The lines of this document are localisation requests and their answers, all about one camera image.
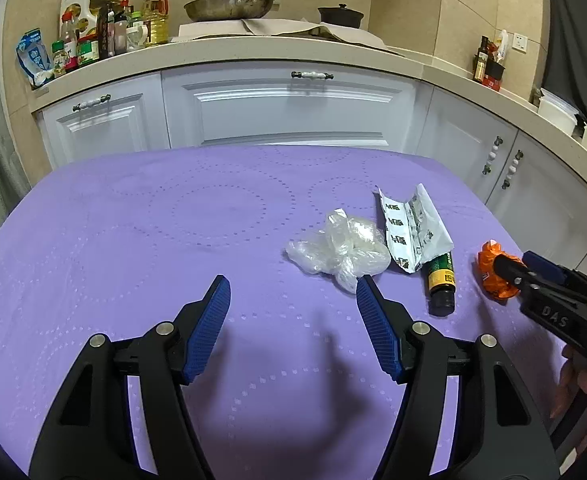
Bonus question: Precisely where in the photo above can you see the black lidded pot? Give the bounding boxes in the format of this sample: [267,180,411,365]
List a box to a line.
[317,3,365,30]

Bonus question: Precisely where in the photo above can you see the orange plastic bag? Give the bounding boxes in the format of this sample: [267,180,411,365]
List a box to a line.
[476,240,524,304]

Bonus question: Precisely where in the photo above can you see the white kitchen cabinet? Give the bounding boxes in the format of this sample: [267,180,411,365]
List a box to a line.
[36,57,587,281]

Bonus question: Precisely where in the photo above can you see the silver printed foil wrapper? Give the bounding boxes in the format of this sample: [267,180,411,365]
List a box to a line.
[375,183,455,275]

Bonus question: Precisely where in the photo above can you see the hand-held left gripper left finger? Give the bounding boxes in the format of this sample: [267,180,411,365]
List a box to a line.
[28,275,232,480]

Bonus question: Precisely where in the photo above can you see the purple tablecloth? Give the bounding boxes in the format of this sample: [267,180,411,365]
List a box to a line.
[0,144,587,480]

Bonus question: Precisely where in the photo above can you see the white cabinet door handle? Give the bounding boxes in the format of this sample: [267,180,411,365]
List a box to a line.
[502,149,524,190]
[482,136,503,176]

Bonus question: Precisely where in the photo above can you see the cluster of condiment bottles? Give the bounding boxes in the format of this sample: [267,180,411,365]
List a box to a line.
[50,0,146,79]

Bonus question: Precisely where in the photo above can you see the person's right hand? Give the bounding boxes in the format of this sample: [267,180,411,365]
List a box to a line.
[548,347,587,422]

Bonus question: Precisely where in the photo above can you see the yellow cooking oil bottle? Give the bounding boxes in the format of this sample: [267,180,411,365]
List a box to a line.
[140,0,170,47]

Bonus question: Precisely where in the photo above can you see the clear plastic bag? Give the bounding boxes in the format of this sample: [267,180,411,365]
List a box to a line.
[286,208,392,294]

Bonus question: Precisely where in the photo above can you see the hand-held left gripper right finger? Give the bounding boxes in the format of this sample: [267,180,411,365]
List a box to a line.
[356,274,559,480]

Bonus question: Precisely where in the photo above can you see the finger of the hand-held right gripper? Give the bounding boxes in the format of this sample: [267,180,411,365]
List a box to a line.
[492,254,542,292]
[522,251,587,291]

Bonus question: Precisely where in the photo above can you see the beige stove cover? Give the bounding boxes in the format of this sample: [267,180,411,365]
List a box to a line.
[168,16,407,59]

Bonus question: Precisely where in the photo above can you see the blue white bag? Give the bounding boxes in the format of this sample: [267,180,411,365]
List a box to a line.
[16,28,54,86]

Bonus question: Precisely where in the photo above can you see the dark glass oil bottle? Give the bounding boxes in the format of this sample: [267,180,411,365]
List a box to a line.
[475,35,490,83]

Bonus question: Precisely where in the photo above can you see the white containers on counter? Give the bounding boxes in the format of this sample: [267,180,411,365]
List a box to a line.
[538,87,580,136]

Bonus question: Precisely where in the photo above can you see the small green yellow labelled bottle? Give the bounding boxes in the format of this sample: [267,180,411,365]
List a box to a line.
[426,251,457,318]

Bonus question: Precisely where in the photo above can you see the black container with packets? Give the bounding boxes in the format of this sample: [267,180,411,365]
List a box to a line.
[484,29,509,92]

